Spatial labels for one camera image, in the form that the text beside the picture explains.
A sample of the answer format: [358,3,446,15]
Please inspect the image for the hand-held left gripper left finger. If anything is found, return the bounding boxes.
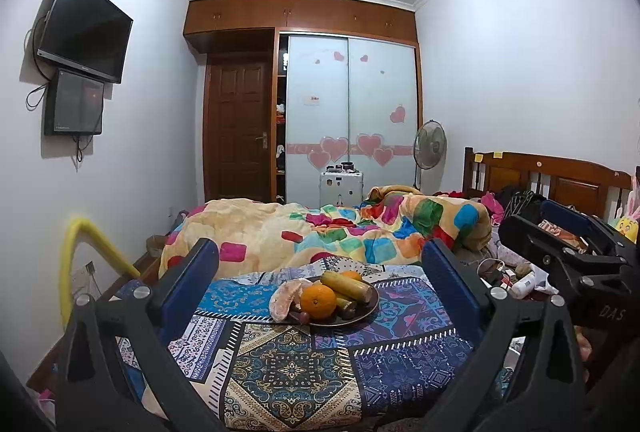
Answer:
[52,237,226,432]

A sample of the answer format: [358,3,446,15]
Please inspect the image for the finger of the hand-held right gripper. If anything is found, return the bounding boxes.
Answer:
[500,215,628,295]
[541,199,640,263]

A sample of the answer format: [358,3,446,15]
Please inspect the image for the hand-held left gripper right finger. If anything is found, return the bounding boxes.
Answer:
[375,238,588,432]

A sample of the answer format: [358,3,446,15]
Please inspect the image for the dark brown round plate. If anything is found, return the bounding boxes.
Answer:
[287,276,381,327]

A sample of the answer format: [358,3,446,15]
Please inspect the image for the large orange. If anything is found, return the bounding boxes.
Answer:
[300,285,337,319]

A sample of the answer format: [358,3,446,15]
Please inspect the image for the wooden bed headboard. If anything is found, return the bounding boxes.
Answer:
[462,147,636,220]

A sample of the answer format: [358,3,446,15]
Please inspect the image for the black striped bag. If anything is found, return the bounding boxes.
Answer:
[502,192,546,223]

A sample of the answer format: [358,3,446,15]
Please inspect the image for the white plastic bottle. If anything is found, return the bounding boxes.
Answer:
[510,269,537,298]

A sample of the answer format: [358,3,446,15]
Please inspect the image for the yellow chick plush toy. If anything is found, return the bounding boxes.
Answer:
[612,202,640,243]

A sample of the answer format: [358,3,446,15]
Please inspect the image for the colourful patchwork blanket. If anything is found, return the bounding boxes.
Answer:
[159,185,493,280]

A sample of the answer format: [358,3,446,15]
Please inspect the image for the peeled pomelo segment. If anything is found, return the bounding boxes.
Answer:
[269,278,313,323]

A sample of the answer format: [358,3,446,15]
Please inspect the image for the yellow padded tube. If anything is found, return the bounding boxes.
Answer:
[59,218,142,328]

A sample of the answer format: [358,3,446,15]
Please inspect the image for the standing fan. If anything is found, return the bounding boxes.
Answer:
[412,119,447,190]

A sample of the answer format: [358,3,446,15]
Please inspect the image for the white suitcase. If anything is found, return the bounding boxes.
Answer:
[320,169,365,209]

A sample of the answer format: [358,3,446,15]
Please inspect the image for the brown wooden door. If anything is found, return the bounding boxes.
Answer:
[204,54,275,204]

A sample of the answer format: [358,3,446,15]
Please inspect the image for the wardrobe with heart stickers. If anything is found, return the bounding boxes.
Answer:
[182,0,425,203]

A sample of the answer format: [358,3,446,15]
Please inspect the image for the wall socket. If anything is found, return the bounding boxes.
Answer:
[72,261,97,295]

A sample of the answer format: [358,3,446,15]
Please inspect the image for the black wall-mounted box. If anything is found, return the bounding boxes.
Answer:
[44,67,106,136]

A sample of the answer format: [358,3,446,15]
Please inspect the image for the wall-mounted television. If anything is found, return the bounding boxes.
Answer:
[36,0,134,84]

